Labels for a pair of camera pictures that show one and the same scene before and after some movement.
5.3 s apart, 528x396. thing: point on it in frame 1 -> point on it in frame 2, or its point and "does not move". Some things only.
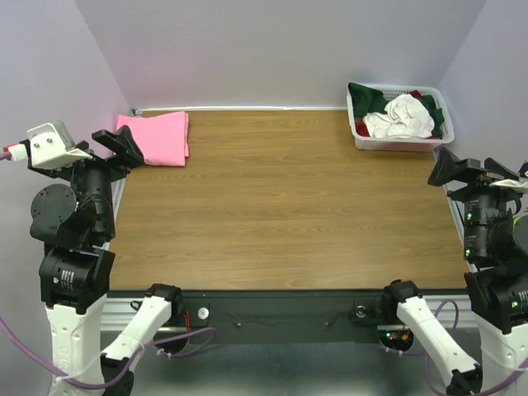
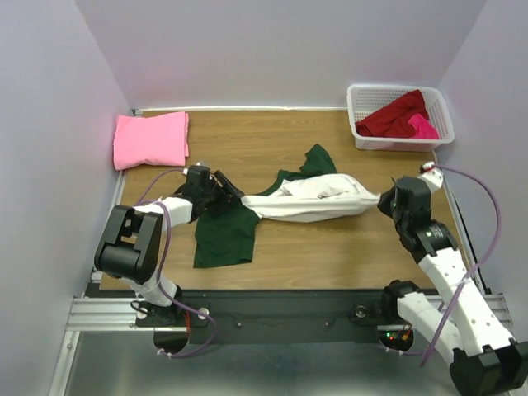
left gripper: x=123 y=138 -> x=221 y=206
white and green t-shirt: x=403 y=115 -> x=225 y=232
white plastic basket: x=407 y=144 does not move
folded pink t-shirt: x=162 y=139 does not move
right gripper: x=447 y=165 -> x=384 y=203
